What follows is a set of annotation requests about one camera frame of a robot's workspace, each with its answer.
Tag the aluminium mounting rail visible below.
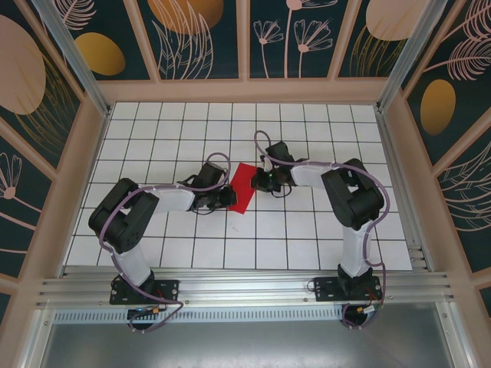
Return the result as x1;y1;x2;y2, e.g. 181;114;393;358
36;268;457;307

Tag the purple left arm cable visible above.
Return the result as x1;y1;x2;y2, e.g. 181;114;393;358
98;152;234;334

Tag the red cloth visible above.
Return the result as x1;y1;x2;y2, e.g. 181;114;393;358
226;162;259;213

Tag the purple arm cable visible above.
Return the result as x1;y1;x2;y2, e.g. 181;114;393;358
255;130;391;331
98;152;234;334

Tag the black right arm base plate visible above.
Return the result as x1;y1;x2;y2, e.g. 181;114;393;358
313;276;383;304

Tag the aluminium frame post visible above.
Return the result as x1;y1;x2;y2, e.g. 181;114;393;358
377;0;448;112
32;0;112;118

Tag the perforated metal cable tray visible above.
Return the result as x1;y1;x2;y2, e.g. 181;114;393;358
53;309;346;324

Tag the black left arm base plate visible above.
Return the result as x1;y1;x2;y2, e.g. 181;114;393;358
109;278;181;306

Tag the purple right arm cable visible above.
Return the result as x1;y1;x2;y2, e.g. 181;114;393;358
255;130;391;331

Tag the white grid table mat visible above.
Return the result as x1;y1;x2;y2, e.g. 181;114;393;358
63;101;414;270

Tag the aluminium side rail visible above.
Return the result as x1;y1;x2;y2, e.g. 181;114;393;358
375;110;434;273

